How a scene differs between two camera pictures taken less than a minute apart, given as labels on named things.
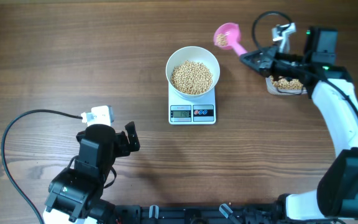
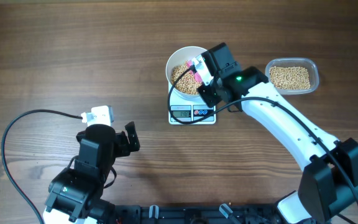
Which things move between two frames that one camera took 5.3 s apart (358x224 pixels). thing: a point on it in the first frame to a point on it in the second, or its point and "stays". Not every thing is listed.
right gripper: [265, 65] to [209, 99]
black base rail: [145, 214] stays
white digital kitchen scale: [191, 111] stays
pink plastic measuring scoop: [227, 36] to [196, 75]
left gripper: [123, 148] stays
